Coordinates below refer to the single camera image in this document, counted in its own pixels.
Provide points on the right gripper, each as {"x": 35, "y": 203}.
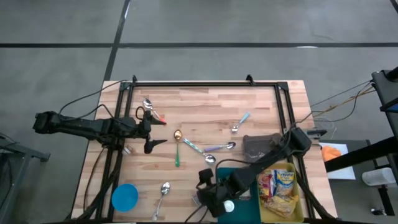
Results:
{"x": 214, "y": 196}

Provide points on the spice jar white lid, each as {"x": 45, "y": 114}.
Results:
{"x": 228, "y": 206}

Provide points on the yellow plastic bin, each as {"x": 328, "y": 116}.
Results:
{"x": 298, "y": 215}

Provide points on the blue bowl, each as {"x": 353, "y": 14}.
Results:
{"x": 124, "y": 198}

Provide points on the brown plastic bin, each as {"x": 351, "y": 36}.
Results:
{"x": 255, "y": 149}

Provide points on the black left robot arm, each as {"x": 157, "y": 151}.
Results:
{"x": 87, "y": 127}

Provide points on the small clear plastic object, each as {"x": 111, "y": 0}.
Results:
{"x": 129, "y": 150}

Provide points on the grey metal bench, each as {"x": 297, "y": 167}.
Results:
{"x": 25, "y": 151}

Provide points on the teal plastic bin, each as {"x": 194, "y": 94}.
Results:
{"x": 248, "y": 213}

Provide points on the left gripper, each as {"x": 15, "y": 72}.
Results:
{"x": 146, "y": 130}

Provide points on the black caster wheel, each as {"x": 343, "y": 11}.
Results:
{"x": 377, "y": 211}

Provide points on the red yellow ramen packet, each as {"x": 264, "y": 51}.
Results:
{"x": 265, "y": 185}

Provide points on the blue ramen packet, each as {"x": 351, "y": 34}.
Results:
{"x": 284, "y": 182}

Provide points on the orange object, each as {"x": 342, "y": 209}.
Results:
{"x": 330, "y": 153}

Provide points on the white cylinder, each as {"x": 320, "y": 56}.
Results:
{"x": 377, "y": 176}

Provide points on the black equipment cart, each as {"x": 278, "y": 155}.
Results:
{"x": 385, "y": 90}

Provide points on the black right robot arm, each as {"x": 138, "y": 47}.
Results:
{"x": 264, "y": 165}

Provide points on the plain silver spoon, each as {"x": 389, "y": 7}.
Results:
{"x": 164, "y": 188}

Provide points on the white paper sheet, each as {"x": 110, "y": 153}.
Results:
{"x": 342, "y": 174}

